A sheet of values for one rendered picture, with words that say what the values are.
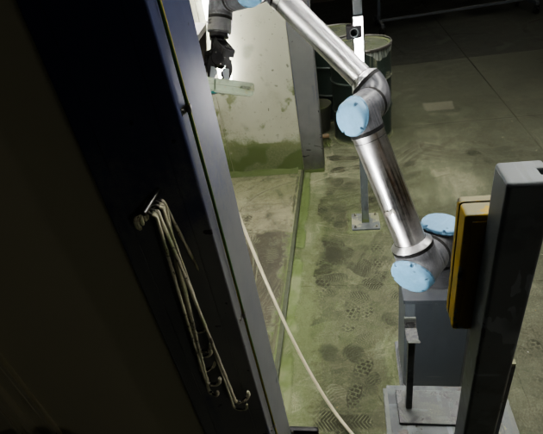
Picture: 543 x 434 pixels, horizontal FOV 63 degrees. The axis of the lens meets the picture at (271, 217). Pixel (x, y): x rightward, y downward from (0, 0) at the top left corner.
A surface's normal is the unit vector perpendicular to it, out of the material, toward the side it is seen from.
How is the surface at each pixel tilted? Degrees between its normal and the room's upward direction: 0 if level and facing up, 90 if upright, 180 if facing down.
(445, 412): 0
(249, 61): 90
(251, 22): 90
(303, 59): 90
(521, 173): 0
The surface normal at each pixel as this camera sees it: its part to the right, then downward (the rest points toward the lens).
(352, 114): -0.69, 0.40
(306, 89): -0.12, 0.58
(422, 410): -0.15, -0.81
